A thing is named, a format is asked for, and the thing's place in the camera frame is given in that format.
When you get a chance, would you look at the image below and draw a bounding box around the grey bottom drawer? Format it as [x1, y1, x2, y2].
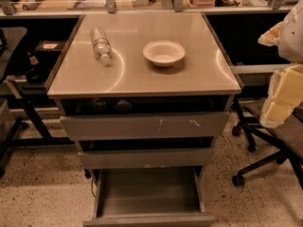
[83, 166, 215, 227]

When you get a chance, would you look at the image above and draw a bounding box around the black cable on floor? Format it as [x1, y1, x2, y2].
[90, 177, 97, 199]

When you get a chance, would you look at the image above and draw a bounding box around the grey top drawer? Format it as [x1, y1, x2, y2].
[61, 111, 230, 141]

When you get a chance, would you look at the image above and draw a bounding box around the grey drawer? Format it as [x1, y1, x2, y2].
[61, 111, 230, 141]
[83, 166, 215, 227]
[79, 137, 214, 169]

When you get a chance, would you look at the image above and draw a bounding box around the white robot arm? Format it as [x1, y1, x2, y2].
[258, 9, 303, 128]

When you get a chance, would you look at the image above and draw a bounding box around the black box with label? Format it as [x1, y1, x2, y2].
[35, 40, 65, 51]

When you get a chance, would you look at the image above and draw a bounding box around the white bowl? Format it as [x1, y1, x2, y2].
[143, 41, 185, 67]

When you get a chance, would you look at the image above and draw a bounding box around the office chair on right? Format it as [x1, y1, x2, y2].
[232, 97, 303, 188]

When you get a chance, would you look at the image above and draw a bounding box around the clear plastic water bottle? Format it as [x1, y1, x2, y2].
[90, 27, 112, 63]

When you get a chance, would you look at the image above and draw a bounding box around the grey drawer cabinet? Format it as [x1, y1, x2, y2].
[44, 11, 244, 182]

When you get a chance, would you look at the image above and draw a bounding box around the grey middle drawer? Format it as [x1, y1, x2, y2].
[79, 137, 214, 169]

